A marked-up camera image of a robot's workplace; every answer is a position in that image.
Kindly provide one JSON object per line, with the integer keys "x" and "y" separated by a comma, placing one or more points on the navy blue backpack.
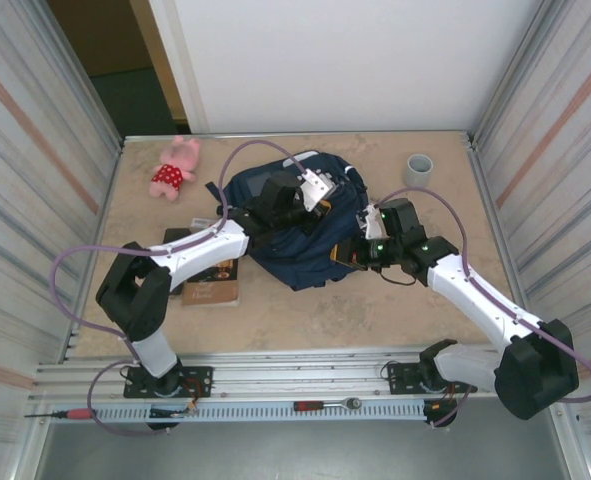
{"x": 295, "y": 260}

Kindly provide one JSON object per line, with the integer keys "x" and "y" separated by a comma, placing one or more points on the black pencil case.
{"x": 176, "y": 235}

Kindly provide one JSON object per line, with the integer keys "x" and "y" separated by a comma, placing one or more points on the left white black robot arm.
{"x": 200, "y": 247}

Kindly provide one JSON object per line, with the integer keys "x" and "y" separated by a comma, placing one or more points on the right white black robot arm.
{"x": 475, "y": 300}

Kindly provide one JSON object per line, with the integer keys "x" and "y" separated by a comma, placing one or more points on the grey cup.
{"x": 417, "y": 175}

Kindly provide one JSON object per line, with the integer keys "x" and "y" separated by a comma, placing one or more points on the small red white tube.
{"x": 200, "y": 221}

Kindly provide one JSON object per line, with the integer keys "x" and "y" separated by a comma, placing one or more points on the pink plush toy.
{"x": 170, "y": 175}

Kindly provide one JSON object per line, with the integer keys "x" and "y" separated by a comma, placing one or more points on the brown book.
{"x": 210, "y": 292}

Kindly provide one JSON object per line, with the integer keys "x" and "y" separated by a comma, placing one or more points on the corrugated side panel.
{"x": 25, "y": 200}
{"x": 565, "y": 200}

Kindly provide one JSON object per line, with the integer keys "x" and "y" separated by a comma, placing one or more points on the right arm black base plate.
{"x": 400, "y": 375}

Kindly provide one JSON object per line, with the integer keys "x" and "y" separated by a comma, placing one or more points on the aluminium frame rail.
{"x": 300, "y": 372}

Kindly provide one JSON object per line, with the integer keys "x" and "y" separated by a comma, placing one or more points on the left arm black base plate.
{"x": 200, "y": 375}

